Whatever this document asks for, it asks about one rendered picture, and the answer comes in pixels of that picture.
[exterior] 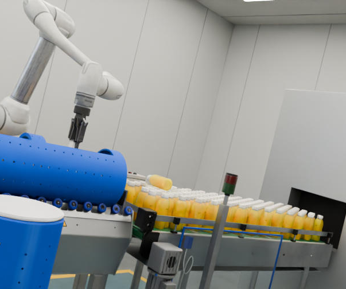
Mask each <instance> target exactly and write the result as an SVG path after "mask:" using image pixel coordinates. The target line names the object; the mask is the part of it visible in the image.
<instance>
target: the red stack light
mask: <svg viewBox="0 0 346 289"><path fill-rule="evenodd" d="M237 180H238V177H234V176H231V175H227V174H226V175H225V179H224V182H225V183H230V184H233V185H236V183H237Z"/></svg>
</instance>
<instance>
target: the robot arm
mask: <svg viewBox="0 0 346 289"><path fill-rule="evenodd" d="M23 8H24V12H25V14H26V16H27V17H28V18H29V20H30V21H31V22H32V23H33V24H34V25H35V27H36V28H37V29H39V38H38V40H37V42H36V45H35V47H34V49H33V51H32V53H31V55H30V57H29V59H28V61H27V63H26V65H25V67H24V70H23V71H22V73H21V75H20V78H19V79H18V81H17V83H16V85H15V87H14V89H13V91H12V93H11V96H7V97H5V98H4V99H3V100H2V101H1V102H0V134H4V135H9V136H16V135H21V134H23V133H25V132H27V130H28V129H29V128H30V125H31V118H30V115H29V112H30V107H29V104H28V102H29V100H30V98H31V96H32V94H33V92H34V90H35V88H36V86H37V84H38V82H39V80H40V78H41V76H42V74H43V72H44V70H45V68H46V66H47V64H48V62H49V60H50V58H51V56H52V54H53V51H54V49H55V47H56V46H57V47H59V48H60V49H61V50H62V51H63V52H64V53H66V54H67V55H68V56H69V57H70V58H72V59H73V60H74V61H76V62H77V63H78V64H79V65H80V66H82V68H81V70H80V73H79V77H78V80H77V91H76V96H75V101H74V103H75V104H76V106H75V107H74V110H73V112H74V113H75V114H76V115H75V118H72V119H71V126H70V129H69V135H68V138H69V145H68V147H72V148H76V149H79V144H80V143H81V142H83V139H84V134H85V131H86V128H87V125H88V122H86V116H89V115H90V111H91V109H90V108H93V106H94V101H95V97H96V96H98V97H101V98H102V99H106V100H118V99H119V98H120V97H121V96H122V95H123V93H124V87H123V85H122V84H121V83H120V81H118V80H117V79H116V78H115V77H114V76H112V75H111V74H109V73H108V72H106V71H104V72H103V71H102V66H101V65H100V64H98V63H96V62H93V61H91V60H90V59H89V58H88V57H87V56H86V55H85V54H83V53H82V52H81V51H80V50H79V49H78V48H77V47H75V46H74V44H72V43H71V42H70V41H69V40H68V38H70V37H72V36H73V34H74V32H75V29H76V26H75V23H74V21H73V19H72V18H71V17H70V16H69V15H68V14H67V13H66V12H64V11H62V10H61V9H59V8H58V7H55V6H53V5H51V4H49V3H47V2H45V1H43V0H24V1H23Z"/></svg>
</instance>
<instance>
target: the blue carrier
mask: <svg viewBox="0 0 346 289"><path fill-rule="evenodd" d="M13 161H14V163H13ZM24 163H25V164H24ZM33 164H34V165H33ZM67 170H68V171H67ZM76 171H77V172H76ZM126 181H127V165H126V161H125V158H124V156H123V155H122V154H121V153H120V152H118V151H115V150H110V149H101V150H100V151H98V152H97V153H96V152H93V151H87V150H81V149H76V148H72V147H66V146H60V145H57V144H51V143H46V140H45V138H44V137H43V136H41V135H36V134H30V133H27V132H25V133H23V134H22V135H20V137H15V136H9V135H4V134H0V194H1V195H2V194H3V193H9V194H11V196H17V197H20V196H21V195H23V194H25V195H27V196H28V197H29V199H33V200H36V199H37V198H38V197H44V198H45V199H46V200H47V201H53V200H54V199H55V198H59V199H61V200H62V202H63V203H69V202H70V200H75V201H76V202H77V204H80V205H83V204H84V203H85V202H90V203H91V204H92V206H98V205H99V204H101V203H103V204H105V206H106V207H111V206H113V205H115V204H116V203H117V202H118V201H119V200H120V198H121V196H122V194H123V192H124V190H125V186H126Z"/></svg>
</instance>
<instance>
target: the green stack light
mask: <svg viewBox="0 0 346 289"><path fill-rule="evenodd" d="M235 188H236V185H233V184H230V183H225V182H223V187H222V192H223V193H227V194H232V195H234V192H235Z"/></svg>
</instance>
